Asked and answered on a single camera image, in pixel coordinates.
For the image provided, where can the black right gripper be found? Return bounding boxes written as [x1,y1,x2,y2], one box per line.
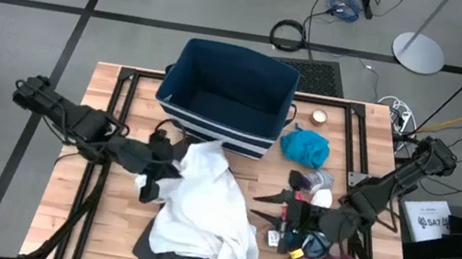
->
[243,183,329,259]

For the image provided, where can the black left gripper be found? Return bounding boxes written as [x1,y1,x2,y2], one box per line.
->
[136,125,192,209]

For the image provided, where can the coral red sock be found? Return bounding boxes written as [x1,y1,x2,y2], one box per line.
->
[279,188,309,226]

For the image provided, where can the grey beige blue-toed sock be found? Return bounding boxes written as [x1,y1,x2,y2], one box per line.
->
[264,227,304,255]

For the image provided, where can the turquoise shirt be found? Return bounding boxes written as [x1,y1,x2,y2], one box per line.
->
[276,120,334,172]

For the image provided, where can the white shirt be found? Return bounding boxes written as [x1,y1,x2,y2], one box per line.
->
[120,128,278,259]

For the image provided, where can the navy white striped fabric basket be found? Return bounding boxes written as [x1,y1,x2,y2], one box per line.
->
[147,33,308,166]

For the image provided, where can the small tape roll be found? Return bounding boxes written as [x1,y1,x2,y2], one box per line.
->
[308,107,330,128]

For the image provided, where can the white printed box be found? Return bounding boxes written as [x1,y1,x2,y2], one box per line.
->
[397,193,457,250]

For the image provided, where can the grey round-base floor stand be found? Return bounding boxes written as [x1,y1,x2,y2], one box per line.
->
[388,0,456,79]

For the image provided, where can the black power strip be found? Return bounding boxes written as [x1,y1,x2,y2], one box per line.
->
[356,0,377,22]

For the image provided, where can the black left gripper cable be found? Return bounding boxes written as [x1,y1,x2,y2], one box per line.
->
[152,116,190,145]

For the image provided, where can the black table frame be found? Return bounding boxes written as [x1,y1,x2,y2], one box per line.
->
[19,53,439,259]

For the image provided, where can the coiled black cable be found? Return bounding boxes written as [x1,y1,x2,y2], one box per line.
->
[266,17,310,56]

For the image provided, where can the blue coiled cable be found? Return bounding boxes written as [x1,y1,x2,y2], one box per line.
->
[322,0,365,27]

